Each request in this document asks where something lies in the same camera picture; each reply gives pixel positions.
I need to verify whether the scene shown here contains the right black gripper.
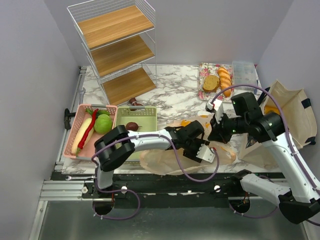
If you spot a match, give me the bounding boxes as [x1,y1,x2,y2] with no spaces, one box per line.
[207,110,248,144]

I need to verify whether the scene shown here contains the orange plastic grocery bag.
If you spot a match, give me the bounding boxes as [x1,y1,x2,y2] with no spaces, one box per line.
[139,114,236,176]

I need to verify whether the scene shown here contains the yellow snack package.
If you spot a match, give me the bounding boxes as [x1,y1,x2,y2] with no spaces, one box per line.
[264,105,280,115]

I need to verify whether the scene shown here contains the orange baguette bread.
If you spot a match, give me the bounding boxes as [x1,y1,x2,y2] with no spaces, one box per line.
[217,66,233,90]

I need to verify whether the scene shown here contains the dark brown round vegetable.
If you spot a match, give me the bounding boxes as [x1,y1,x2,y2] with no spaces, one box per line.
[125,122,141,132]

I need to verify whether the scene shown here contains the beige canvas tote bag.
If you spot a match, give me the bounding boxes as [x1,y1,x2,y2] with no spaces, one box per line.
[238,80,317,170]

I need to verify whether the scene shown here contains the green vegetable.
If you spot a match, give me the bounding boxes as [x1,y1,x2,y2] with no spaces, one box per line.
[94,114,113,135]

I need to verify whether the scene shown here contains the white daikon radish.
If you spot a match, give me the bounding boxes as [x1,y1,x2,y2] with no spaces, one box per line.
[70,107,111,155]

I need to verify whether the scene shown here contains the red chili pepper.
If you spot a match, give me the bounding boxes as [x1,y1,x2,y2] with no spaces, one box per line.
[75,108,99,156]

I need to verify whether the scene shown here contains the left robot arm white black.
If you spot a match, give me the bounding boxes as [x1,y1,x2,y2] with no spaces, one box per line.
[92,120,215,198]

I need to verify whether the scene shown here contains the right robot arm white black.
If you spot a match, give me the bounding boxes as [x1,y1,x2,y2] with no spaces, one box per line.
[206,92,320,224]

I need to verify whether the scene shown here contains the brown bread slices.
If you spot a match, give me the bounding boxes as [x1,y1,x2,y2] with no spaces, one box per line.
[202,75,220,93]

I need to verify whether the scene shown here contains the clear plastic compartment box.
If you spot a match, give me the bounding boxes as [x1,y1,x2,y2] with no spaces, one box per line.
[232,61,258,86]

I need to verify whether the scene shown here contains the floral pattern tray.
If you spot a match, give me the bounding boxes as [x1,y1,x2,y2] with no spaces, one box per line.
[197,62,234,100]

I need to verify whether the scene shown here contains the brown small bottle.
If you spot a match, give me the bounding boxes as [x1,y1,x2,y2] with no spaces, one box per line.
[129,97,143,106]

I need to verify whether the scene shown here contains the pink plastic basket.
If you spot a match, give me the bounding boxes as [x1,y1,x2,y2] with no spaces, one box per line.
[63,104,118,161]

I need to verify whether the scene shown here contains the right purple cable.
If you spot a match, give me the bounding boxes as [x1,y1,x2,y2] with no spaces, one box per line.
[209,83,320,227]

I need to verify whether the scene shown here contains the black metal base rail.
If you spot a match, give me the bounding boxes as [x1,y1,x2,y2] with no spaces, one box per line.
[49,171,286,210]

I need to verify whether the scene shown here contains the black clamp handle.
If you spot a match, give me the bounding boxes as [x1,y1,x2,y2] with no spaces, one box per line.
[63,108,76,130]

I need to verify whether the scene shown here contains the white wire wooden shelf rack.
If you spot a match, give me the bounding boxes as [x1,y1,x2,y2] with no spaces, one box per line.
[67,0,157,105]

